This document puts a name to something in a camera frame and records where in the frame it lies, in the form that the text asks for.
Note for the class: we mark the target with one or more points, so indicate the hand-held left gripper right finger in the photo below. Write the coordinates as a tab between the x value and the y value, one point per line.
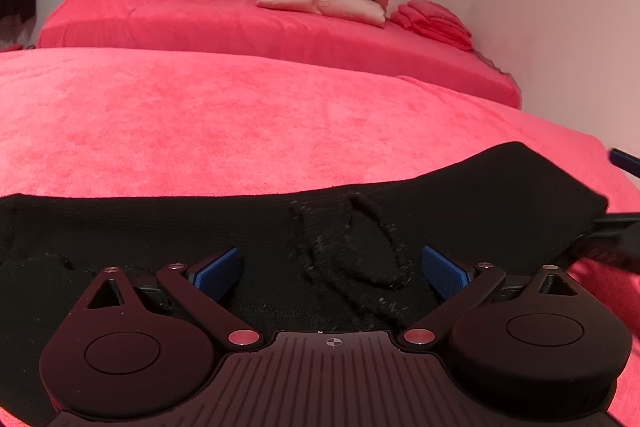
445	269

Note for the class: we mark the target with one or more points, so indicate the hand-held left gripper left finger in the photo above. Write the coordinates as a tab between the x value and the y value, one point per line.
217	269

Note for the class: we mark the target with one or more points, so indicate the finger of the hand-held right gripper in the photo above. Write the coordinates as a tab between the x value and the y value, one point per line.
626	159
612	234

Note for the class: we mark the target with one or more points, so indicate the black knit pants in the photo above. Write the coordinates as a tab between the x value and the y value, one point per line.
450	207

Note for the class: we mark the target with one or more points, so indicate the pink terry bed blanket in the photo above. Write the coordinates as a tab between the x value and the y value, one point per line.
200	122

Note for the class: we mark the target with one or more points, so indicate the folded red blanket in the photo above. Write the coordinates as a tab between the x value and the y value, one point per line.
432	19

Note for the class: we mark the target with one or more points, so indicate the red bed sheet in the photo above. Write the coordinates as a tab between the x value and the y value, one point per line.
200	22

